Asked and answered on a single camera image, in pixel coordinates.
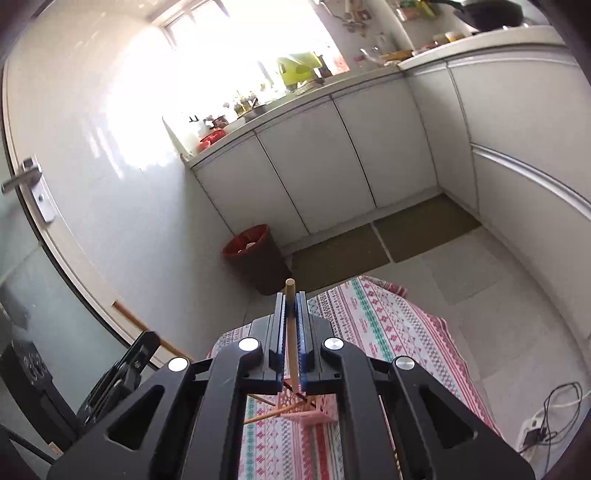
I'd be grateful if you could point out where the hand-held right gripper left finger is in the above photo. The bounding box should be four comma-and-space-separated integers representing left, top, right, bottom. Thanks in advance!
46, 291, 289, 480

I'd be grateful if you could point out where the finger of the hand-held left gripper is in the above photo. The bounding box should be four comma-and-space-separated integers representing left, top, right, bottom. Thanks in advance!
121, 330, 162, 371

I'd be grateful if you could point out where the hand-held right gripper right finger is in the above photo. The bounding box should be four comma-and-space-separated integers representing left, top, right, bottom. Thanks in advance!
295, 291, 536, 480

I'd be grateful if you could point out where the light bamboo chopstick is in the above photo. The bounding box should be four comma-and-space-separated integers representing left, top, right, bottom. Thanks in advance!
284, 278, 306, 398

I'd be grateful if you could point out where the pink plastic utensil holder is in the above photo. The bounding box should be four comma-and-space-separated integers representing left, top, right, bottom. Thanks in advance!
277, 398, 338, 426

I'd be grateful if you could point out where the pile of wooden chopsticks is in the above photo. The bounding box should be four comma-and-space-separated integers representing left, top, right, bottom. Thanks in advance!
243, 381, 403, 478

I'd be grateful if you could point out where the dark trash bin red liner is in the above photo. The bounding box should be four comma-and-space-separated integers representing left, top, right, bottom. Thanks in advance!
222, 224, 293, 296

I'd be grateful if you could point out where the brown floor mat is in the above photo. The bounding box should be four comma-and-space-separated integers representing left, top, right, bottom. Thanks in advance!
286, 224, 391, 294

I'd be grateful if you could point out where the patterned tablecloth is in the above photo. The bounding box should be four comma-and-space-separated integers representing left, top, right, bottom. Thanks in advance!
205, 275, 504, 480

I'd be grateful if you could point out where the thin black rod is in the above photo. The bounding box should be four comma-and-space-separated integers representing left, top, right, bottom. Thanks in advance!
0, 431, 58, 463

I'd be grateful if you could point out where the frosted glass door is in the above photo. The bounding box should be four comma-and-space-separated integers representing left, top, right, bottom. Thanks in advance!
0, 65, 195, 462

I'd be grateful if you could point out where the white cabinet with doors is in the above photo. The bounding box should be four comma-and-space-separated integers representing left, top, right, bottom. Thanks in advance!
191, 62, 439, 250

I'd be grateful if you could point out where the white cutting board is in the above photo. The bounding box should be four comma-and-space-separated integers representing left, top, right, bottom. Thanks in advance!
163, 115, 195, 158

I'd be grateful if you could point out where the white power strip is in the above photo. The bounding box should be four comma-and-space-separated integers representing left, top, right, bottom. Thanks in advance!
519, 406, 551, 452

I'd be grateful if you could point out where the yellow-green jug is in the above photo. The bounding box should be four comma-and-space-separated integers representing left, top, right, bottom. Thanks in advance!
277, 52, 324, 88

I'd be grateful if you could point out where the white drawer cabinet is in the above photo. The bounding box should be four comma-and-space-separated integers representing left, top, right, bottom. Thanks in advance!
406, 44, 591, 324

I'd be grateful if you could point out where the kitchen window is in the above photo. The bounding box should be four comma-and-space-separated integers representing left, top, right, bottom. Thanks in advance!
157, 0, 342, 100

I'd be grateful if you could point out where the black wok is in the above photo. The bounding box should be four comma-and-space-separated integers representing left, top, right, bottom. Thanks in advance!
450, 0, 525, 33

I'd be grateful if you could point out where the metal door handle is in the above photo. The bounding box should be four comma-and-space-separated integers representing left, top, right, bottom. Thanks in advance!
1, 157, 56, 224

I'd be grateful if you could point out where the black power cable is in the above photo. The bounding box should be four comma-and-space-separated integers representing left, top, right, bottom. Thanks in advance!
539, 382, 583, 477

